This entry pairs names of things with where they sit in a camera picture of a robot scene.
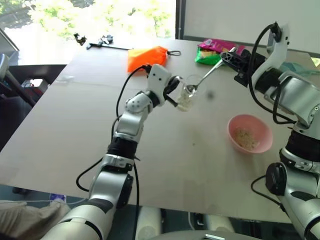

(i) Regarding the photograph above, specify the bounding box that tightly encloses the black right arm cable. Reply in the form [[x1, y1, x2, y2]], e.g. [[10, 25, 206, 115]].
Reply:
[[248, 21, 297, 208]]

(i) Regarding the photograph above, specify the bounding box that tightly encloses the dark window frame post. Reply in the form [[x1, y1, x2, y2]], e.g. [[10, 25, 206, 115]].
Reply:
[[174, 0, 186, 40]]

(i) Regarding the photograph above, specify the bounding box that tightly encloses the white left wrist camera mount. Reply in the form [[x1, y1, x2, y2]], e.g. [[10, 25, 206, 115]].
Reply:
[[146, 64, 174, 101]]

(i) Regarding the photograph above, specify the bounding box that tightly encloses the white board panel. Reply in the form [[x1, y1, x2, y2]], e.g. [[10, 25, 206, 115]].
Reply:
[[183, 0, 320, 55]]

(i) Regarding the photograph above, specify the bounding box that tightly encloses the beige cloth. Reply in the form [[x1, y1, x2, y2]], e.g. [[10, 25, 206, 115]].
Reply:
[[0, 199, 73, 240]]

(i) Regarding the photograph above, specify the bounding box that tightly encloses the small black clamp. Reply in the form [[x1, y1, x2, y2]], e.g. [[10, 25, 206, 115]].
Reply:
[[73, 32, 87, 46]]

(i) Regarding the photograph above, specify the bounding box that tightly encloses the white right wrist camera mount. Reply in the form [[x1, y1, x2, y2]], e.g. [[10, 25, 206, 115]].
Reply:
[[251, 22, 291, 81]]

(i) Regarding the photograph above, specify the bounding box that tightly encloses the orange fabric pouch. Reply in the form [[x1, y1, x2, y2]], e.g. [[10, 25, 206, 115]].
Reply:
[[127, 45, 169, 74]]

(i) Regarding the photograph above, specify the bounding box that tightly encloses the white rounded cylinder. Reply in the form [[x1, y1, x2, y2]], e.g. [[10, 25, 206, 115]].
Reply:
[[136, 206, 164, 240], [204, 214, 236, 234]]

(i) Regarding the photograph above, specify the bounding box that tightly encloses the black rod with handle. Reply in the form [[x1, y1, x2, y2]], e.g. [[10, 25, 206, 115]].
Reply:
[[86, 42, 135, 51]]

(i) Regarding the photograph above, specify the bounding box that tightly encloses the green and pink snack bag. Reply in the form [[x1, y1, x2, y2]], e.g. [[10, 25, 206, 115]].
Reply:
[[194, 38, 247, 67]]

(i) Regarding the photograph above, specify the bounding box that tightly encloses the oatmeal in glass mug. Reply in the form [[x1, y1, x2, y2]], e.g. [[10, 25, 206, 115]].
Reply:
[[176, 93, 195, 112]]

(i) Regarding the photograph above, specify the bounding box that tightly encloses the black gadget with grey parts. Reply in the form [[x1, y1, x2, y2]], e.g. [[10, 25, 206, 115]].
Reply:
[[98, 34, 115, 46]]

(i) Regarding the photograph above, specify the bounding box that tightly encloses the silver metal spoon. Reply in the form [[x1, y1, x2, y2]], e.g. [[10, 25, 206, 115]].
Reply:
[[186, 46, 238, 94]]

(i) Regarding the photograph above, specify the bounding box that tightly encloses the clear glass mug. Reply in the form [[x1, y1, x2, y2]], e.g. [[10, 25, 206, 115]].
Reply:
[[174, 74, 205, 113]]

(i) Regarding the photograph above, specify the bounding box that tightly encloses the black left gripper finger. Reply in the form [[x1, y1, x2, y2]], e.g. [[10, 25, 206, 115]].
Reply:
[[165, 94, 180, 108], [169, 75, 185, 88]]

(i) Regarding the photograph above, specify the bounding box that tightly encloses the teal cloth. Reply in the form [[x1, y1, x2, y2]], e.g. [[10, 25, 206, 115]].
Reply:
[[279, 61, 320, 76]]

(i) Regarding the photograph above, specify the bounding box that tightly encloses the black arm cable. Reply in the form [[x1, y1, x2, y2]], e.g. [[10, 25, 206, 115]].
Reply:
[[76, 64, 153, 240], [248, 21, 297, 208]]

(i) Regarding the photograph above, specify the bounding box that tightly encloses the oatmeal in pink bowl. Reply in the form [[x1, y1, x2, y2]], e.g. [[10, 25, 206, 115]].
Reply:
[[232, 127, 261, 151]]

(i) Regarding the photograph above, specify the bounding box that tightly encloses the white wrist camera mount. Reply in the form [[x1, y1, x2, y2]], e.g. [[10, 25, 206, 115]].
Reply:
[[251, 22, 291, 81], [146, 64, 174, 101]]

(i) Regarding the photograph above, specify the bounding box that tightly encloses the dark chair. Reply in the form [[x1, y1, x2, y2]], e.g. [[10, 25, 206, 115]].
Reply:
[[0, 63, 67, 152]]

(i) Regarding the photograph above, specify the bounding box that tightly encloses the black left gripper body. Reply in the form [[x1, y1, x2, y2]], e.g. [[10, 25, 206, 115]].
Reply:
[[162, 78, 179, 100]]

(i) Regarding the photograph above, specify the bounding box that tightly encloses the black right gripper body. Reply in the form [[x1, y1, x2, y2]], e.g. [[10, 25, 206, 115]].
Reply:
[[233, 55, 267, 87]]

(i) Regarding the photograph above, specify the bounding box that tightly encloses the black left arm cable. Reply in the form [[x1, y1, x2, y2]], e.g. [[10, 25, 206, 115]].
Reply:
[[76, 64, 153, 240]]

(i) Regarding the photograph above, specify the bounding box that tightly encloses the pink bowl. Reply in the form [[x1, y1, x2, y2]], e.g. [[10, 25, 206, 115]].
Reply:
[[226, 114, 274, 155]]

